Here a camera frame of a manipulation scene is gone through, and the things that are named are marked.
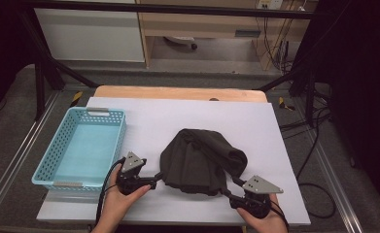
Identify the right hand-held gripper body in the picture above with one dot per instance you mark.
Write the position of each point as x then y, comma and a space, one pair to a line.
259, 186

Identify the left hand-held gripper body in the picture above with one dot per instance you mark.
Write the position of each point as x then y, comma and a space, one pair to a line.
131, 163

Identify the dark grey shorts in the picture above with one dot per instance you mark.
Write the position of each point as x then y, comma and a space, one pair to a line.
197, 161

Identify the light blue plastic basket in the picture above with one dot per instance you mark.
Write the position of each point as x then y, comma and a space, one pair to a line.
87, 145

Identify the person's right hand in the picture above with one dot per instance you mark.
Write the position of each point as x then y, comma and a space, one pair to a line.
268, 225

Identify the person's left hand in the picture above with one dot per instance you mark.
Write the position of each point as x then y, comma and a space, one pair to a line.
118, 204

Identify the white board sheet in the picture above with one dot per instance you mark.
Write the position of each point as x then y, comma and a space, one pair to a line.
210, 113

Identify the wooden table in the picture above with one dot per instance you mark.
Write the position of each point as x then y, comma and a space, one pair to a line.
178, 93

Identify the yellow black tape strip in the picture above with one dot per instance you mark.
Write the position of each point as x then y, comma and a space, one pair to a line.
284, 105
76, 97

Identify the black metal stand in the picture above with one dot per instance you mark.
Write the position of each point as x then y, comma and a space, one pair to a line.
310, 93
40, 81

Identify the white office chair base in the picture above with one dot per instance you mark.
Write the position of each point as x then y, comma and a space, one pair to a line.
179, 39

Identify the white cabinet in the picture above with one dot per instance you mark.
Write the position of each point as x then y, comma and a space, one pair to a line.
90, 35

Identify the light wooden desk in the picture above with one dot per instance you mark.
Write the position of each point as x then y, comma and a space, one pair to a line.
203, 26

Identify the white power strip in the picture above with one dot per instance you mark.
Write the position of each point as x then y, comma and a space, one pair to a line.
270, 3

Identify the aluminium floor rail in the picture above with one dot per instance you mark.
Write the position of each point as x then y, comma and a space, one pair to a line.
24, 145
338, 197

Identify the black horizontal frame bar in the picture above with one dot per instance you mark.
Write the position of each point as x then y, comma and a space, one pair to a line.
178, 9

